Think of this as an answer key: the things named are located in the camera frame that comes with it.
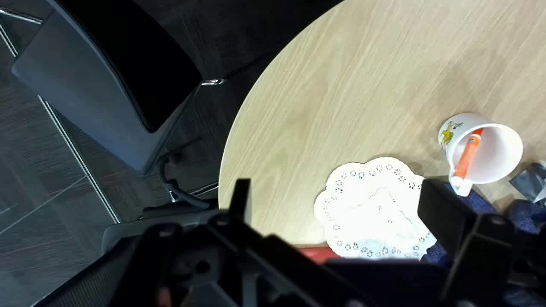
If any dark shiny crumpled object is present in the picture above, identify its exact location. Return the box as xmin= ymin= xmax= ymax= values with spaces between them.
xmin=509 ymin=161 xmax=546 ymax=205

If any white paper doily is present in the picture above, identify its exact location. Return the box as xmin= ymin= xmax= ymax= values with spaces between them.
xmin=313 ymin=157 xmax=439 ymax=261

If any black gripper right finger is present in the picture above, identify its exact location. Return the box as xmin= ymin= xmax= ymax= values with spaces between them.
xmin=417 ymin=178 xmax=517 ymax=307

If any white mug with cartoon print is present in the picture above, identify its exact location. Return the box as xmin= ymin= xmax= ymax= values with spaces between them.
xmin=435 ymin=111 xmax=526 ymax=198

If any black mesh office chair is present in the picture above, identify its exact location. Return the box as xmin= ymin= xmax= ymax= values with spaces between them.
xmin=11 ymin=0 xmax=229 ymax=176

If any orange cloth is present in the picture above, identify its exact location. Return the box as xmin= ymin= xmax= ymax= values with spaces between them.
xmin=295 ymin=244 xmax=343 ymax=266

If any orange marker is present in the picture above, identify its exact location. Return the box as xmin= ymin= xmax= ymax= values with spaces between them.
xmin=454 ymin=128 xmax=485 ymax=181

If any black cable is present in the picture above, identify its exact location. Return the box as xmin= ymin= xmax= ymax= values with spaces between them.
xmin=157 ymin=152 xmax=219 ymax=210

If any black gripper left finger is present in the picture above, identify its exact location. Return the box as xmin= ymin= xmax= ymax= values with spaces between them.
xmin=138 ymin=178 xmax=365 ymax=307

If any dark blue cloth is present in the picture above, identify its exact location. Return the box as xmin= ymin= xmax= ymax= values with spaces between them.
xmin=326 ymin=186 xmax=546 ymax=307

